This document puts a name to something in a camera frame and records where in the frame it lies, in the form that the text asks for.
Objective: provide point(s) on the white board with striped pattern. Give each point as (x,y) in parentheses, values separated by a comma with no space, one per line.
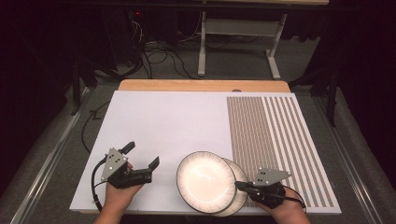
(168,124)

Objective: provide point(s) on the black stand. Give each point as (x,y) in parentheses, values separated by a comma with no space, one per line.
(76,87)
(332,99)

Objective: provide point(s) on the white plate with dark rim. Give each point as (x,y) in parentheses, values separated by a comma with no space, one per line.
(241,174)
(205,182)

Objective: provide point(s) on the white metal stand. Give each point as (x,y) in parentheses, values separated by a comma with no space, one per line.
(202,46)

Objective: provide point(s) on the wooden table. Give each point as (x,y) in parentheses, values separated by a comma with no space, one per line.
(202,85)

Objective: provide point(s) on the aluminium floor rail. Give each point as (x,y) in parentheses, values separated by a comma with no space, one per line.
(46,161)
(351,161)

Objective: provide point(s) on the person's left hand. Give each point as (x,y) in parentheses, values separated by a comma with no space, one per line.
(117,197)

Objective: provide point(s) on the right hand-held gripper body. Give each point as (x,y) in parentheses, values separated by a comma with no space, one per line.
(268,178)

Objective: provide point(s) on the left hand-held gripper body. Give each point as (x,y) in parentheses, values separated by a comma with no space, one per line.
(114,163)

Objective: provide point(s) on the person's right hand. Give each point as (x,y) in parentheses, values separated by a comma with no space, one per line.
(288,211)

